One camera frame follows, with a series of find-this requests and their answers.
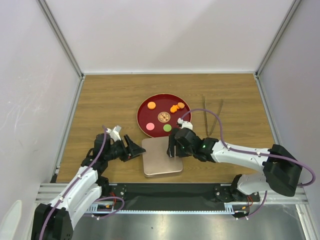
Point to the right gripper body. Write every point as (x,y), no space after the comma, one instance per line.
(192,151)

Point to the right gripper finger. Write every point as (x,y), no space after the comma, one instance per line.
(171,146)
(182,150)

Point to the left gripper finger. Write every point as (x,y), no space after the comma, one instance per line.
(132,147)
(132,155)

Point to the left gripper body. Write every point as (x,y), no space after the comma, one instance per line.
(119,150)

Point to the tin lid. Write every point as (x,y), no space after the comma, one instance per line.
(155,159)

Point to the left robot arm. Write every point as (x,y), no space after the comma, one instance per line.
(57,219)

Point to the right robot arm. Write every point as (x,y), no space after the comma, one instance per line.
(273,171)

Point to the square cookie tin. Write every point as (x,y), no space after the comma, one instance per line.
(163,175)

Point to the green sandwich cookie lower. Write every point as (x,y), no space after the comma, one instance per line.
(167,128)

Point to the pink sandwich cookie lower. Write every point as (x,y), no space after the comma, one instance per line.
(150,126)

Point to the red round tray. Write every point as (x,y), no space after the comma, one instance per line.
(161,115)

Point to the orange fish cookie lower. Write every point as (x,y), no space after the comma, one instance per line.
(174,109)

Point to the orange flower cookie on tray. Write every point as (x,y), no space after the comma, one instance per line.
(180,105)

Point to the orange round cookie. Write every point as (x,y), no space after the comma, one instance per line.
(151,105)

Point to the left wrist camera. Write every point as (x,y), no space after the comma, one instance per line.
(114,133)

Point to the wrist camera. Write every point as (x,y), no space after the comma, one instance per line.
(114,133)
(182,124)

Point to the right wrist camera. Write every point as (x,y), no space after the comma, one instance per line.
(182,124)

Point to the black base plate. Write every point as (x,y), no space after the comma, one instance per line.
(179,197)

